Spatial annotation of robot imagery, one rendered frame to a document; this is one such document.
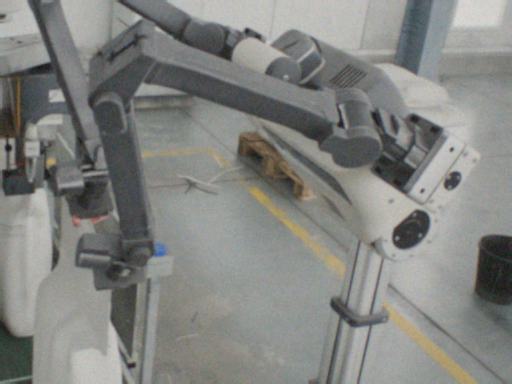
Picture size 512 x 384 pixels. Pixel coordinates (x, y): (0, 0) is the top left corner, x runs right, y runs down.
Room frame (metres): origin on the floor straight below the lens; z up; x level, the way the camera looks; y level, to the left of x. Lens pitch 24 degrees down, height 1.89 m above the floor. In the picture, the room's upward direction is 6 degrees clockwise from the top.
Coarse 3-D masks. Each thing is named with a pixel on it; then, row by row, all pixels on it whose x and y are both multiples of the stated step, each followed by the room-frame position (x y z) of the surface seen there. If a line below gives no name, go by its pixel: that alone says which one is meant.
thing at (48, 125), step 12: (24, 0) 4.54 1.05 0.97; (24, 12) 4.54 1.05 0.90; (0, 24) 4.47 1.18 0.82; (12, 24) 4.51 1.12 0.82; (24, 24) 4.54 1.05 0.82; (36, 24) 4.57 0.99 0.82; (0, 36) 4.48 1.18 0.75; (48, 120) 4.61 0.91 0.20; (60, 120) 4.64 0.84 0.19; (48, 132) 4.63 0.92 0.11; (48, 144) 4.66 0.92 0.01
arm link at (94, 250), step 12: (84, 240) 1.21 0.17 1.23; (96, 240) 1.21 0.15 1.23; (108, 240) 1.22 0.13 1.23; (120, 240) 1.23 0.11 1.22; (84, 252) 1.20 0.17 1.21; (96, 252) 1.20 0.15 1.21; (108, 252) 1.20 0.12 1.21; (120, 252) 1.20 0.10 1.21; (132, 252) 1.17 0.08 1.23; (144, 252) 1.17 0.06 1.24; (84, 264) 1.20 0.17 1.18; (96, 264) 1.20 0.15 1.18; (108, 264) 1.21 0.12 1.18; (132, 264) 1.19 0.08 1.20; (144, 264) 1.18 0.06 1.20
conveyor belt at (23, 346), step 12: (0, 324) 2.10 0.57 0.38; (0, 336) 2.04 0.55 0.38; (12, 336) 2.04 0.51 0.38; (0, 348) 1.98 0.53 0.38; (12, 348) 1.98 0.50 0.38; (24, 348) 1.99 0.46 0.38; (0, 360) 1.92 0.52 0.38; (12, 360) 1.92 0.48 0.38; (24, 360) 1.93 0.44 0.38; (0, 372) 1.86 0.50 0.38; (12, 372) 1.87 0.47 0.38; (24, 372) 1.87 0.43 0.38
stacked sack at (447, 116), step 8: (448, 104) 4.84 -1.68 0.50; (416, 112) 4.60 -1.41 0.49; (424, 112) 4.62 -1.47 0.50; (432, 112) 4.64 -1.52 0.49; (440, 112) 4.66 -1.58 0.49; (448, 112) 4.68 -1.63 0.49; (456, 112) 4.71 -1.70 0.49; (432, 120) 4.59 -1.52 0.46; (440, 120) 4.61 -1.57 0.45; (448, 120) 4.64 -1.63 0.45; (456, 120) 4.67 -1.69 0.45; (464, 120) 4.71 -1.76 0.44
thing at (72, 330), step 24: (72, 240) 1.64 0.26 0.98; (72, 264) 1.62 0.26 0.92; (48, 288) 1.66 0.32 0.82; (72, 288) 1.60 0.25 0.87; (48, 312) 1.57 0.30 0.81; (72, 312) 1.52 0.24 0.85; (96, 312) 1.41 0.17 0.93; (48, 336) 1.53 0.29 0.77; (72, 336) 1.46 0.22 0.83; (96, 336) 1.40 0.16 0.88; (48, 360) 1.51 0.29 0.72; (72, 360) 1.42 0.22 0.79; (96, 360) 1.44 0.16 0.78
